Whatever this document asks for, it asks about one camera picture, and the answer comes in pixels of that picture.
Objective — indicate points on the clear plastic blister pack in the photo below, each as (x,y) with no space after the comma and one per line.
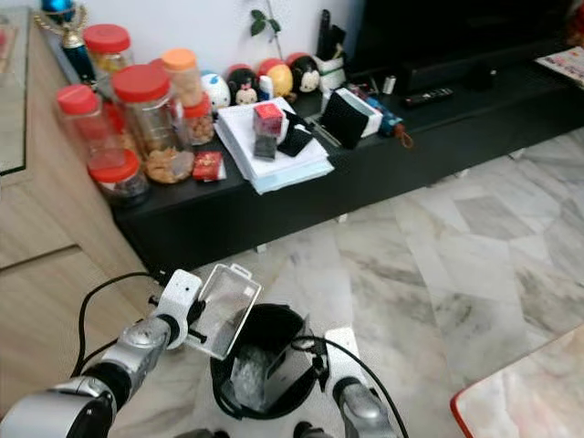
(230,306)

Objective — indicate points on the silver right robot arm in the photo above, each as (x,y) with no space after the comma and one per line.
(360,411)

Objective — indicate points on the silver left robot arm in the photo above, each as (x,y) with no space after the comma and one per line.
(141,342)

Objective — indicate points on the black round rubbish bin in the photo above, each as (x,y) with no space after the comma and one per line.
(283,324)

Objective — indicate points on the clear flat plastic tray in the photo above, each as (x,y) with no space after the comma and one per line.
(290,370)

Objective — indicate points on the crumpled clear plastic wrap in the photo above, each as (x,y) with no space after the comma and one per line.
(248,383)

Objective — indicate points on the light wooden cabinet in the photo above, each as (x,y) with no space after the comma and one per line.
(46,301)

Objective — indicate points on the small red card packet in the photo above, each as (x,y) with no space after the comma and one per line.
(207,166)

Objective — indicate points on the short red lid jar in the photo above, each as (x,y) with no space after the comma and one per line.
(114,167)

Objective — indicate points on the white paper stack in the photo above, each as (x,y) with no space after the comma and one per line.
(242,146)

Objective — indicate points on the small grey patterned box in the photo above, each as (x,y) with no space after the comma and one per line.
(265,148)

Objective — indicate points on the small red lid snack jar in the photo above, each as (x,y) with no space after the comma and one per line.
(199,123)

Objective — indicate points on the black pouch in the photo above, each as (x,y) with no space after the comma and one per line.
(295,139)

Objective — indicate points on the large red lid nut jar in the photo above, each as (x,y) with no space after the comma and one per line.
(146,114)

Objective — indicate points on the small red cube box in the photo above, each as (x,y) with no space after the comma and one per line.
(267,117)

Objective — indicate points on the white round figurine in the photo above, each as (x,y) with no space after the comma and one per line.
(214,91)

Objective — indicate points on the black low TV stand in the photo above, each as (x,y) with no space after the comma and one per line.
(420,155)

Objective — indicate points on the black and red mouse figurine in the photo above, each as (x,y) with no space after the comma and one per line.
(244,85)

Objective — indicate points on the black and white box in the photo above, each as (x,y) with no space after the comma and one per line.
(342,119)

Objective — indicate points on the tall empty red lid jar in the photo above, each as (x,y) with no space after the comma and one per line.
(78,99)

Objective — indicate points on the yellow and red bear figurine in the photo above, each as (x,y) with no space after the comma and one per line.
(278,79)

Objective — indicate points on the orange lid plastic jar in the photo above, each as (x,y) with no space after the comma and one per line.
(179,60)

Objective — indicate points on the black and white mouse figurine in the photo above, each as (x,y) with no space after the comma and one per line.
(306,73)

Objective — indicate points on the white holder cup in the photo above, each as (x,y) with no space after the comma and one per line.
(329,73)

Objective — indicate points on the small white bottle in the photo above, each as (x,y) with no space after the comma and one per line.
(388,85)

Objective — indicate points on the black remote control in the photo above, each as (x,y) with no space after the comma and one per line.
(427,97)

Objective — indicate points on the blue and gold trophy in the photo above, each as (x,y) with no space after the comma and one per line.
(75,55)

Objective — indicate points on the red lid jar yellow snacks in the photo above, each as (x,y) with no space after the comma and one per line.
(106,38)

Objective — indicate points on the green leaf plant stem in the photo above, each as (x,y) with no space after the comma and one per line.
(258,26)

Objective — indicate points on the upright black remotes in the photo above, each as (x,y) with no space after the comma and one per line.
(325,32)

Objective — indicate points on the black television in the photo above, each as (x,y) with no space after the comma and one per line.
(447,27)

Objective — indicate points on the printed magazine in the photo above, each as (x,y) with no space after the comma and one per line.
(561,66)

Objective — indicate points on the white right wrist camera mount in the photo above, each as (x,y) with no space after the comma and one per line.
(345,360)

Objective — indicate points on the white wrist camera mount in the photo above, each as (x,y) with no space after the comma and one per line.
(178,292)
(345,360)

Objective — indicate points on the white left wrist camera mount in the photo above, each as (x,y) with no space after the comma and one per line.
(178,292)

